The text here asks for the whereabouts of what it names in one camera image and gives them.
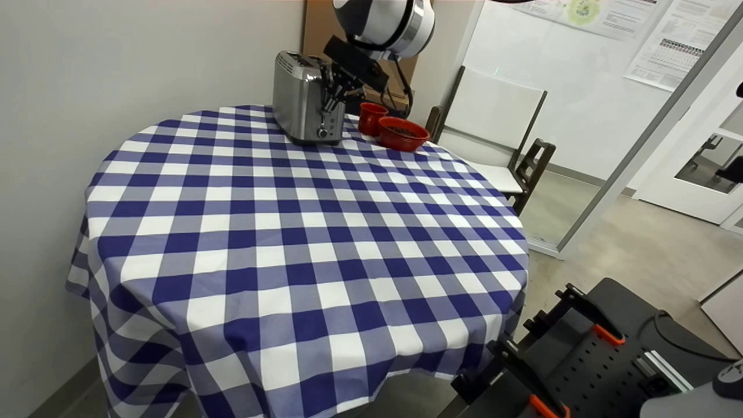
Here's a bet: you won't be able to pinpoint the silver toaster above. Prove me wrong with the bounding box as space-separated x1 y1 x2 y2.
271 51 347 144

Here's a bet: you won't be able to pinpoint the grey metal pole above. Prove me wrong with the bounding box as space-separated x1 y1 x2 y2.
530 0 743 260

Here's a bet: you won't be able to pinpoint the blue white checkered tablecloth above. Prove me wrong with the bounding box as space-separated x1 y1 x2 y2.
67 104 526 418

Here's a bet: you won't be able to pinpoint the black orange clamp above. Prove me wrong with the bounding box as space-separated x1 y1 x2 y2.
525 284 627 348

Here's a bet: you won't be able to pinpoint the red bowl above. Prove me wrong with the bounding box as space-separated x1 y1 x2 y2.
378 116 430 151

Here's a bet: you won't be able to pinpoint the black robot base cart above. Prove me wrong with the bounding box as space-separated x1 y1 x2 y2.
453 279 743 418

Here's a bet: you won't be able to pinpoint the white board with black frame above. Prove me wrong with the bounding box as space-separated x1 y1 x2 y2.
424 66 555 214

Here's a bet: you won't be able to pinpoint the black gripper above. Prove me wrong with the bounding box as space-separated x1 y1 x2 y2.
321 37 387 116

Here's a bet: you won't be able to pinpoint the red cup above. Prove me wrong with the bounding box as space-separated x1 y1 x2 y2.
357 102 387 137

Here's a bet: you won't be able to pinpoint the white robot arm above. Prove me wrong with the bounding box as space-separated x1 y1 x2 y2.
322 0 436 116

